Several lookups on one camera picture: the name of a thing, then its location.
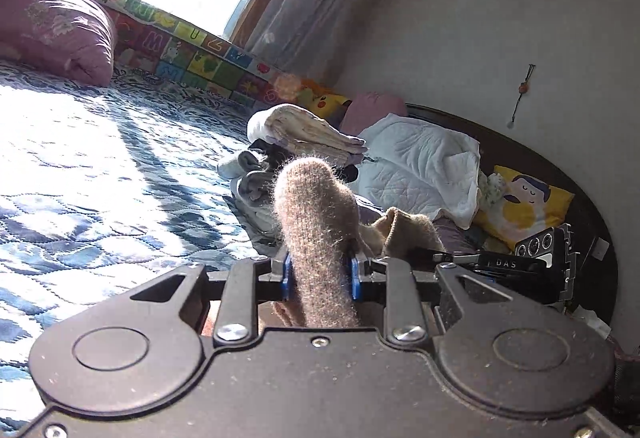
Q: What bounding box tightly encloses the beige fleece sweater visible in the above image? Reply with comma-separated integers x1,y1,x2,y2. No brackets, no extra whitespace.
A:
259,156,446,329

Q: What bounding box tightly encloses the dark wooden headboard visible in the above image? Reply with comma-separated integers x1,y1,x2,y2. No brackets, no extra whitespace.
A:
407,105,618,325

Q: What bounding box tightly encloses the yellow cartoon cushion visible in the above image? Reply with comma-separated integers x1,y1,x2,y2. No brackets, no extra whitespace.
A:
474,165,575,250

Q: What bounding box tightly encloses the white panda folded garment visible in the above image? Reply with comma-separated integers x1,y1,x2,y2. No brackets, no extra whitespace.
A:
234,197,281,240

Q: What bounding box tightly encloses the grey folded garment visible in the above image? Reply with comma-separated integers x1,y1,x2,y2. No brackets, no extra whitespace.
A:
216,150,274,211

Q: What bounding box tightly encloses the white pillow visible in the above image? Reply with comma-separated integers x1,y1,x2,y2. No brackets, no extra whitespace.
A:
350,113,480,229

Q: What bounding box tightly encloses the black folded garment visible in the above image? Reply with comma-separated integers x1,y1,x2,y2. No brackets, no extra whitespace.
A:
248,139,359,184

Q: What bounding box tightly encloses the blue patterned quilt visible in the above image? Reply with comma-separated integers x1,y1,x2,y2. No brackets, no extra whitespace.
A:
1,62,277,432

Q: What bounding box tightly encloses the cream folded garment on top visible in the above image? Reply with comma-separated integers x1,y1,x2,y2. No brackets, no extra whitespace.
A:
246,104,367,166

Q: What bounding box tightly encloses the pink pillow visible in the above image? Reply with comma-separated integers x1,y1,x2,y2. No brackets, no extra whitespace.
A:
340,92,408,136

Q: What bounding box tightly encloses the yellow plush toy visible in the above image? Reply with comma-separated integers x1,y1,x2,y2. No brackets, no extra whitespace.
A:
296,79,352,127

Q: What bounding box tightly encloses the colourful alphabet play mat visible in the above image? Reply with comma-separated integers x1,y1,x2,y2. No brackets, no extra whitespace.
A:
93,0,304,109

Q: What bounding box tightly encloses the purple rolled duvet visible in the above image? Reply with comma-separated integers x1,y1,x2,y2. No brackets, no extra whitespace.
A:
1,0,117,86

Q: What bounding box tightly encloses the white wall socket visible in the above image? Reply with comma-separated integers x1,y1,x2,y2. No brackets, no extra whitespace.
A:
590,237,611,262

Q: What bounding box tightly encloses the hanging wall charm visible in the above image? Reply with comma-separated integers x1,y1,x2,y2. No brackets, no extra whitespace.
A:
506,64,536,129

